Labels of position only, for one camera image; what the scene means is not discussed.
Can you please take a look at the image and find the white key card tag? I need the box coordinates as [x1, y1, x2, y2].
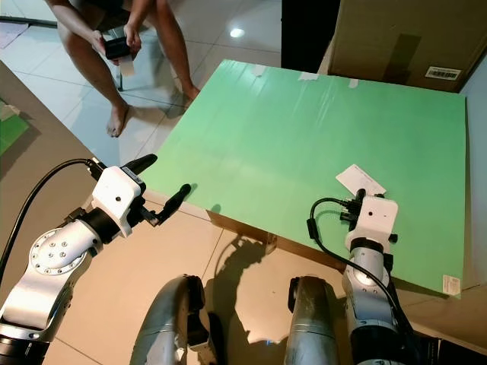
[336, 163, 388, 197]

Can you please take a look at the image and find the black handheld device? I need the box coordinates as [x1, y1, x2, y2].
[104, 36, 138, 62]

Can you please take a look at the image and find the person's left hand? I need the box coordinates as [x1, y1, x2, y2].
[123, 25, 144, 54]

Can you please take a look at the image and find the person's right hand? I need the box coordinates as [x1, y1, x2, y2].
[91, 32, 113, 56]

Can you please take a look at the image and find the brown cardboard table base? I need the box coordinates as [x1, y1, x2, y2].
[202, 205, 473, 305]

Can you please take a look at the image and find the white hanging tag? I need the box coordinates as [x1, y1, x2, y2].
[117, 58, 136, 77]

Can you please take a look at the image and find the green table cover board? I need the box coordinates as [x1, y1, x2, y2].
[141, 59, 469, 296]

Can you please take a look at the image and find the grey robot left leg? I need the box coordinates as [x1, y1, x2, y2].
[129, 274, 210, 365]

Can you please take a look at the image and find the grey robot leg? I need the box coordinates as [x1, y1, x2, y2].
[129, 274, 210, 365]
[285, 275, 347, 365]

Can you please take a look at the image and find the grey robot right leg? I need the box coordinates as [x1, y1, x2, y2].
[285, 275, 347, 365]

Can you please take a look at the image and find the small white corner sticker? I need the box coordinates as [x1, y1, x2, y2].
[443, 275, 462, 296]

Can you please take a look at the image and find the person's bare left leg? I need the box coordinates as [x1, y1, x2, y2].
[156, 0, 202, 105]

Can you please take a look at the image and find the crumpled white tape piece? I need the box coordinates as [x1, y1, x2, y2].
[0, 103, 20, 121]

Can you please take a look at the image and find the white barcode label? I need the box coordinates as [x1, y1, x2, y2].
[425, 67, 462, 81]

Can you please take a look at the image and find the large brown cardboard box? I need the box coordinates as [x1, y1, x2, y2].
[318, 0, 487, 94]

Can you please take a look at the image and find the black cabinet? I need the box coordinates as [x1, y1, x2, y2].
[282, 0, 342, 74]

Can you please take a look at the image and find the white floor sheet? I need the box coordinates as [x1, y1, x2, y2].
[0, 23, 30, 48]

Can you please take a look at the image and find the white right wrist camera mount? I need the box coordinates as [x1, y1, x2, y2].
[349, 194, 400, 252]

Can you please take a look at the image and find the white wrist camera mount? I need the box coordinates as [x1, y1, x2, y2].
[91, 166, 170, 238]
[349, 194, 400, 252]

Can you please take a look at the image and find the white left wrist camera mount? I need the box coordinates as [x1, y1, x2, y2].
[91, 166, 170, 238]

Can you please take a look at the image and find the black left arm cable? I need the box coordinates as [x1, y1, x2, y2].
[0, 158, 107, 263]

